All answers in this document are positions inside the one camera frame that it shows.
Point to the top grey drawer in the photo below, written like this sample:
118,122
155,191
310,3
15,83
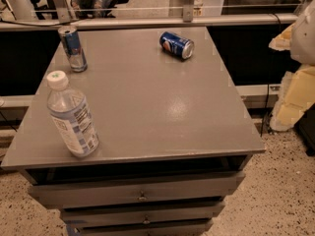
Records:
137,191

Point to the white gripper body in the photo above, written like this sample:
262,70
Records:
304,38

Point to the grey drawer cabinet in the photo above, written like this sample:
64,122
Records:
155,115

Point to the blue pepsi can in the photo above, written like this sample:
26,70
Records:
177,45

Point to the metal railing frame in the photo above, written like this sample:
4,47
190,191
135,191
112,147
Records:
142,14

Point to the grey drawer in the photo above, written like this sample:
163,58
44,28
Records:
167,228
137,191
144,214

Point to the bottom grey drawer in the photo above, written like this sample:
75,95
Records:
167,228

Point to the red bull can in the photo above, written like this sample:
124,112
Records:
72,46

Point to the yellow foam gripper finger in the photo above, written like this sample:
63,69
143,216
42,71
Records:
282,41
296,96

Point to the middle grey drawer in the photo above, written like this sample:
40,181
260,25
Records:
144,214

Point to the clear plastic water bottle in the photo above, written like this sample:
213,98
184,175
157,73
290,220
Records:
71,115

